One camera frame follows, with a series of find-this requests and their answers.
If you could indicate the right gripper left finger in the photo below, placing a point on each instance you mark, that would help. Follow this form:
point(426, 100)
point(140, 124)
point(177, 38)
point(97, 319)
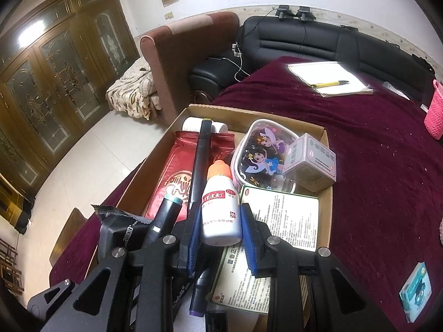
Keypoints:
point(127, 291)

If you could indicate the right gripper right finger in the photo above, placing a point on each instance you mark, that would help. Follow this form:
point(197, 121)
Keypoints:
point(314, 291)

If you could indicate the purple marker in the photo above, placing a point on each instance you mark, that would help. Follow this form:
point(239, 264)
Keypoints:
point(202, 287)

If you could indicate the black teal capped marker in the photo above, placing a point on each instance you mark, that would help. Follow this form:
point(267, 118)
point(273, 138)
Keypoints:
point(164, 220)

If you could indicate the white green medicine box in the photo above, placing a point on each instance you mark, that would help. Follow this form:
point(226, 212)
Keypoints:
point(272, 219)

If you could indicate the white bottle orange cap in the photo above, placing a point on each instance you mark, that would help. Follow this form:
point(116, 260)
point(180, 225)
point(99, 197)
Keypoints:
point(221, 225)

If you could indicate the teal tissue pack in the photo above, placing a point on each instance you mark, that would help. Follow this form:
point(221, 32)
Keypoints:
point(416, 292)

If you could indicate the red foil tea pouch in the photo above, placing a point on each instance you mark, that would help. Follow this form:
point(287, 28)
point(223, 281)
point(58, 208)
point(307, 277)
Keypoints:
point(176, 175)

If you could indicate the small pink white box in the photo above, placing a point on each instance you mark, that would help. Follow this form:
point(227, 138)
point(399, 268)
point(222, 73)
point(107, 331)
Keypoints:
point(310, 164)

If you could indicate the black foil snack bag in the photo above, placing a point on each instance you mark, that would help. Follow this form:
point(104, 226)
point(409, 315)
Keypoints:
point(119, 229)

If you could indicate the black marker yellow cap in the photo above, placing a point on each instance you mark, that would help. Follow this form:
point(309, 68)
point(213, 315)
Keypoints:
point(201, 163)

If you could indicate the cartoon clear plastic case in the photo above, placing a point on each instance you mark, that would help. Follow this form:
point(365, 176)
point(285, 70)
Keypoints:
point(258, 160)

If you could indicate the patterned beige blanket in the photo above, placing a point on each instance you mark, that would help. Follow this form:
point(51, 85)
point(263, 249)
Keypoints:
point(135, 92)

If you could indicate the yellow black pen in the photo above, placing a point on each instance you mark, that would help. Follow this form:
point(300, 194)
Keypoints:
point(329, 84)

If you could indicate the pink knitted bottle holder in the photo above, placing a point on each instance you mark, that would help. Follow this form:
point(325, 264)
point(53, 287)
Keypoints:
point(433, 121)

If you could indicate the white notepad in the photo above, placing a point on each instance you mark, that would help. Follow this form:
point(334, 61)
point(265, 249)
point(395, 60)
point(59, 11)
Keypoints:
point(327, 71)

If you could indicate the brown red armchair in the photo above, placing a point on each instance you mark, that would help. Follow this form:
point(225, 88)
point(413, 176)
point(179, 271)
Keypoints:
point(172, 51)

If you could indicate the wooden glass door wardrobe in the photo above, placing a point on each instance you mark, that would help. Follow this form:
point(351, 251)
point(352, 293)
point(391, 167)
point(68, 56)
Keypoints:
point(58, 58)

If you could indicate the black leather sofa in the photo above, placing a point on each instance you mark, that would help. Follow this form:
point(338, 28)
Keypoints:
point(261, 40)

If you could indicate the black device on sofa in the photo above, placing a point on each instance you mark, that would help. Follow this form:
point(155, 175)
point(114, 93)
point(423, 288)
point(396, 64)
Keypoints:
point(283, 12)
point(304, 14)

